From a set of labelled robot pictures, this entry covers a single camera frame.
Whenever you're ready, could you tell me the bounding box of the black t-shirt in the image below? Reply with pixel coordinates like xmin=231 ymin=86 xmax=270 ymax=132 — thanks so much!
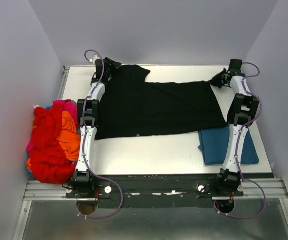
xmin=95 ymin=65 xmax=228 ymax=140

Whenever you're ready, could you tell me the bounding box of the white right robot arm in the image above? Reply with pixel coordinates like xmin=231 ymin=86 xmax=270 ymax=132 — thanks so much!
xmin=210 ymin=59 xmax=260 ymax=196

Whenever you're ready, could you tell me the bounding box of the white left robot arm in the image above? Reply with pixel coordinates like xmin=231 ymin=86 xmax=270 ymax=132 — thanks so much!
xmin=71 ymin=55 xmax=122 ymax=198

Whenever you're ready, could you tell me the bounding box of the magenta t-shirt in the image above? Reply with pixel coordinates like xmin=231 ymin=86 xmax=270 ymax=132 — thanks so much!
xmin=26 ymin=99 xmax=80 ymax=153

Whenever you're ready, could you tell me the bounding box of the folded teal t-shirt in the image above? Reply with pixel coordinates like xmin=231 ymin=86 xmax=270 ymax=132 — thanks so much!
xmin=197 ymin=126 xmax=260 ymax=166

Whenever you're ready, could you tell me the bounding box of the orange t-shirt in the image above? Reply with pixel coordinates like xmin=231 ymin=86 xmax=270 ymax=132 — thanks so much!
xmin=26 ymin=107 xmax=81 ymax=172

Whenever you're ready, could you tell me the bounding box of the red t-shirt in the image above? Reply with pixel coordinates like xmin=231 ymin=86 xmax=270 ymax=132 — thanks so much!
xmin=29 ymin=104 xmax=75 ymax=185

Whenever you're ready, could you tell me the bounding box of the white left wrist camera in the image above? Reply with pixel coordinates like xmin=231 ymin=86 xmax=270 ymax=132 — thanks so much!
xmin=88 ymin=55 xmax=101 ymax=65

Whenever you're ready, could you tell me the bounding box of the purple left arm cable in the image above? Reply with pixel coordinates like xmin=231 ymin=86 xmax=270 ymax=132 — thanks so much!
xmin=80 ymin=49 xmax=125 ymax=186

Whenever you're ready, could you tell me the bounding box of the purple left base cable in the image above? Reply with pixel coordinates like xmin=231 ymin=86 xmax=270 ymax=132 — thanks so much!
xmin=77 ymin=174 xmax=125 ymax=221

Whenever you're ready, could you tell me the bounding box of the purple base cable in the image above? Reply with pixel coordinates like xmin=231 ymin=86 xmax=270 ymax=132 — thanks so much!
xmin=77 ymin=174 xmax=125 ymax=221
xmin=214 ymin=178 xmax=269 ymax=220

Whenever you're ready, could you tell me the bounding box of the aluminium frame rail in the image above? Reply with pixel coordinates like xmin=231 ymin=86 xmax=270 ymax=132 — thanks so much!
xmin=23 ymin=178 xmax=288 ymax=202

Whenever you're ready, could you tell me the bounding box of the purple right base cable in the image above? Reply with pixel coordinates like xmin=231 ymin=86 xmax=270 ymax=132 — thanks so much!
xmin=214 ymin=178 xmax=269 ymax=220

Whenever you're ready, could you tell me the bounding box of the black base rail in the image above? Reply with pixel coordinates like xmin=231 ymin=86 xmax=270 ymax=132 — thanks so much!
xmin=66 ymin=174 xmax=245 ymax=210

